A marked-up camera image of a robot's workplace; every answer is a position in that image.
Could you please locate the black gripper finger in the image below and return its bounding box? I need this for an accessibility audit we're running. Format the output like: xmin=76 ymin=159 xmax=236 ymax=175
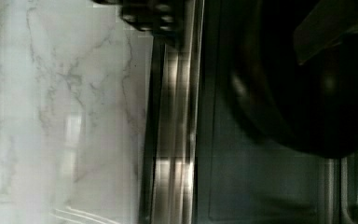
xmin=294 ymin=0 xmax=358 ymax=64

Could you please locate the black bowl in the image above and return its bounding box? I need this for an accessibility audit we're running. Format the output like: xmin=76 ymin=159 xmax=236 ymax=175
xmin=229 ymin=0 xmax=358 ymax=159

